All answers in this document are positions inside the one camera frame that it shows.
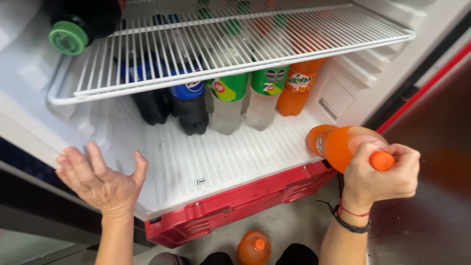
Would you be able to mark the person's left hand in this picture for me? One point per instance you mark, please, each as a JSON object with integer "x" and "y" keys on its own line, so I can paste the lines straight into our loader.
{"x": 101, "y": 187}

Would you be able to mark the person's right hand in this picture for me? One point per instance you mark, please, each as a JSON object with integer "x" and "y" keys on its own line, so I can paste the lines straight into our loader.
{"x": 375, "y": 180}

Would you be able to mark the orange soda bottle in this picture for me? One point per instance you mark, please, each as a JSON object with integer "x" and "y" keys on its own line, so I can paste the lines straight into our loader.
{"x": 294, "y": 99}
{"x": 252, "y": 250}
{"x": 336, "y": 147}

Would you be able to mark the fridge door with red edge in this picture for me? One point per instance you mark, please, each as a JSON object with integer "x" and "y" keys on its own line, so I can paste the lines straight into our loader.
{"x": 434, "y": 147}

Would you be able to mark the white barcode sticker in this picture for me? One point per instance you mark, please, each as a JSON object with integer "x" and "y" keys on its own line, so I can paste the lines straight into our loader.
{"x": 327, "y": 108}

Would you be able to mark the dark cola bottle blue label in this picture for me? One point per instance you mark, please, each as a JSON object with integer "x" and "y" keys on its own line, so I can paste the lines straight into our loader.
{"x": 189, "y": 110}
{"x": 152, "y": 106}

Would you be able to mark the pale soda bottle dark cap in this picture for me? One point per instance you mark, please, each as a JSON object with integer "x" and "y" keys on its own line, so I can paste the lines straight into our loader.
{"x": 167, "y": 259}

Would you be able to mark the small white price sticker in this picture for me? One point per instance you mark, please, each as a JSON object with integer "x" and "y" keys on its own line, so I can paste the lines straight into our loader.
{"x": 200, "y": 181}

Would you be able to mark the person's black trousers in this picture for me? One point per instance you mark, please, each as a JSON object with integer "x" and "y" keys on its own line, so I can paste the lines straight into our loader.
{"x": 296, "y": 255}

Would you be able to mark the red and white display fridge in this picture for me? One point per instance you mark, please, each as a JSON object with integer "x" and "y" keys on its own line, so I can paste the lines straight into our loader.
{"x": 220, "y": 162}

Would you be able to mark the clear soda bottle green label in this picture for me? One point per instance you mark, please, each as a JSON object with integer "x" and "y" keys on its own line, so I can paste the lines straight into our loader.
{"x": 227, "y": 114}
{"x": 262, "y": 110}

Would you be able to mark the dark cola bottle green cap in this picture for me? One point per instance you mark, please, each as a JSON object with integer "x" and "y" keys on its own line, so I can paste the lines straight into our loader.
{"x": 79, "y": 22}

